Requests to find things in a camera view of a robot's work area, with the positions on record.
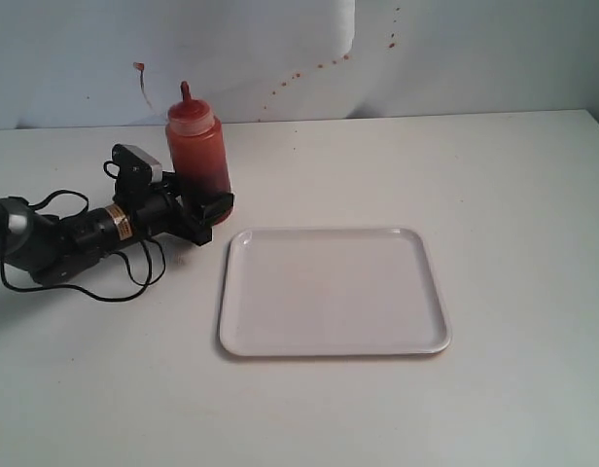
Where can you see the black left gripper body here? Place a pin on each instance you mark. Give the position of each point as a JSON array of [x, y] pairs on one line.
[[158, 211]]

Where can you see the red sauce squeeze bottle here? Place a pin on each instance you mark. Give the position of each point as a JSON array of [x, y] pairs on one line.
[[197, 149]]

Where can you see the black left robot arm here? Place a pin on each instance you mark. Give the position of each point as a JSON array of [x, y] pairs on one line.
[[52, 250]]

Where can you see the white rectangular plastic tray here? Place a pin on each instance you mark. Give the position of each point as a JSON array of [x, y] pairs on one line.
[[331, 292]]

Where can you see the white paper backdrop sheet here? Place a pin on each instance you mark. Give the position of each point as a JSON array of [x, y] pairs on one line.
[[118, 63]]

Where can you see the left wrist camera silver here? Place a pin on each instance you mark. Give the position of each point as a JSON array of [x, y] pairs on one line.
[[134, 168]]

